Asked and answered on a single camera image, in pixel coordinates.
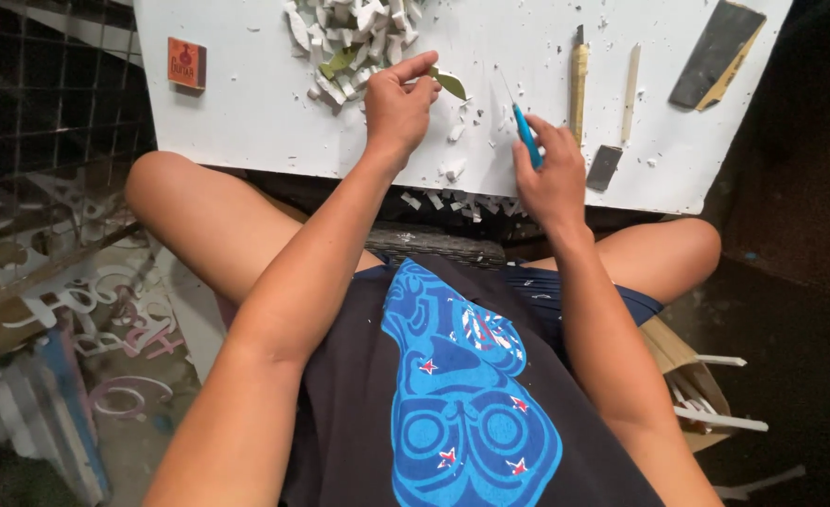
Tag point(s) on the person's right hand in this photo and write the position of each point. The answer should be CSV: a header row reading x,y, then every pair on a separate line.
x,y
554,186

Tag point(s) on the person's left hand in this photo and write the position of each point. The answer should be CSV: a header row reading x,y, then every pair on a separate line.
x,y
395,112

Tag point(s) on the person's right fingers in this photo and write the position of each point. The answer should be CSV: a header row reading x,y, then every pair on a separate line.
x,y
534,141

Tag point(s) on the green foam leaf piece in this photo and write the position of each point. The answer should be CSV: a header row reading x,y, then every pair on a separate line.
x,y
450,82

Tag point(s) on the small grey metal blade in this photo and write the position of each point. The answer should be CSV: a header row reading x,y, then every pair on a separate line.
x,y
603,167

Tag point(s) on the cream plastic stick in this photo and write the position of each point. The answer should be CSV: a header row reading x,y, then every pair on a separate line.
x,y
630,91

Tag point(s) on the woven wicker stool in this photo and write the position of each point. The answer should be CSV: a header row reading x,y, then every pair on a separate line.
x,y
434,244

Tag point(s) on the dark blue shorts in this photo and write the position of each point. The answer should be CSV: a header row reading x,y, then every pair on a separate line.
x,y
576,296

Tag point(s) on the pile of white foam scraps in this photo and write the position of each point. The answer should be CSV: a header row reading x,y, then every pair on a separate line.
x,y
348,43

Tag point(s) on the green foam scrap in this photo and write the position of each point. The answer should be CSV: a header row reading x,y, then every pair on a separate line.
x,y
337,62

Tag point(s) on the black shirt with blue print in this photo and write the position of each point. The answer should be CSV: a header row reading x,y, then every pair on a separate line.
x,y
457,401

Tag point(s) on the white foam work board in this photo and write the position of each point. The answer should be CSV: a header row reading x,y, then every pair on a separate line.
x,y
260,91

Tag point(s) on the cardboard box with foam strips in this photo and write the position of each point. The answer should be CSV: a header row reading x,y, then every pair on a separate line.
x,y
696,384

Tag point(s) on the orange matchbox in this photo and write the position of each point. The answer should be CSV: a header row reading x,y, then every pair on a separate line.
x,y
187,63

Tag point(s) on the heap of foam cutout letters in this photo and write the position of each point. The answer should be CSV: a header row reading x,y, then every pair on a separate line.
x,y
91,303

